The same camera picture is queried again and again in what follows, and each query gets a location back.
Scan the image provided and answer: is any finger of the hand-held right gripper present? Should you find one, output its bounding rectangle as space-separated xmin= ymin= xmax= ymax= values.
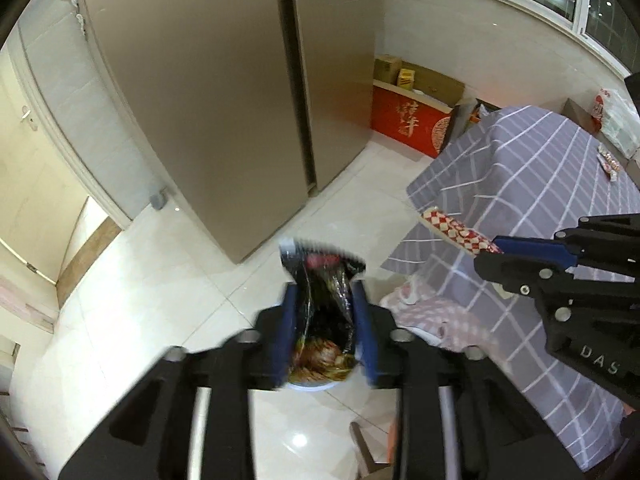
xmin=474 ymin=254 xmax=640 ymax=327
xmin=492 ymin=214 xmax=640 ymax=269

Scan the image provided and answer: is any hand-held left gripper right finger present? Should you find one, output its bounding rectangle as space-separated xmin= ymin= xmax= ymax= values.
xmin=351 ymin=280 xmax=586 ymax=480

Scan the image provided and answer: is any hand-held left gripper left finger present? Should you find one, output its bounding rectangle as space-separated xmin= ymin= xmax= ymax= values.
xmin=57 ymin=282 xmax=301 ymax=480

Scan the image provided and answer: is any blue plastic bin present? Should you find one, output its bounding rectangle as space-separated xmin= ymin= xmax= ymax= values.
xmin=286 ymin=360 xmax=362 ymax=392

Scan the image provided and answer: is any black snack packet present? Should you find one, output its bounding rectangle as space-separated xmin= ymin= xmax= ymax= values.
xmin=279 ymin=237 xmax=367 ymax=383

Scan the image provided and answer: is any red patterned snack wrapper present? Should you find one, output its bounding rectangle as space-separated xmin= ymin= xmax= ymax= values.
xmin=420 ymin=207 xmax=503 ymax=256

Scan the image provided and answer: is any pink checked table cloth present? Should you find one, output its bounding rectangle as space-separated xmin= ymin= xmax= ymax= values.
xmin=380 ymin=280 xmax=501 ymax=361

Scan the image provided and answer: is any grey plaid tablecloth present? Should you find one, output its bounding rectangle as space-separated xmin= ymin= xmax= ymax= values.
xmin=380 ymin=105 xmax=640 ymax=471

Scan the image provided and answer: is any wooden chair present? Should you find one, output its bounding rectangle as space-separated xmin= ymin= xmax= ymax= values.
xmin=349 ymin=420 xmax=396 ymax=480

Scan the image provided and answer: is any small colourful snack packet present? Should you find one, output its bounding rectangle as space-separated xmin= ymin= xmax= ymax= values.
xmin=597 ymin=144 xmax=621 ymax=181

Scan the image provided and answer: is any dark wooden cabinet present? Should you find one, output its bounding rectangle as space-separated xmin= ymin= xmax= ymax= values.
xmin=562 ymin=97 xmax=601 ymax=133

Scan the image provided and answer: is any small colourful bag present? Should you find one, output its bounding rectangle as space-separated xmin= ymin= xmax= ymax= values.
xmin=467 ymin=100 xmax=501 ymax=126

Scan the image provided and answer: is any white plastic bag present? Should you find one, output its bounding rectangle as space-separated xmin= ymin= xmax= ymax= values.
xmin=590 ymin=87 xmax=640 ymax=153

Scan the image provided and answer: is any red cardboard box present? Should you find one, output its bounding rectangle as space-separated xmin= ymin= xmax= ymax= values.
xmin=371 ymin=55 xmax=467 ymax=159

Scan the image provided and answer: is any brown cardboard box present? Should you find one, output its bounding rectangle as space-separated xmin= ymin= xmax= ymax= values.
xmin=375 ymin=55 xmax=403 ymax=83

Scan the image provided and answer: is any gold double-door refrigerator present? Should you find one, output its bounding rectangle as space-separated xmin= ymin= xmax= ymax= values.
xmin=70 ymin=0 xmax=377 ymax=263

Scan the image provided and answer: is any cream room door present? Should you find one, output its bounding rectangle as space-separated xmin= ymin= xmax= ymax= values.
xmin=0 ymin=42 xmax=91 ymax=281

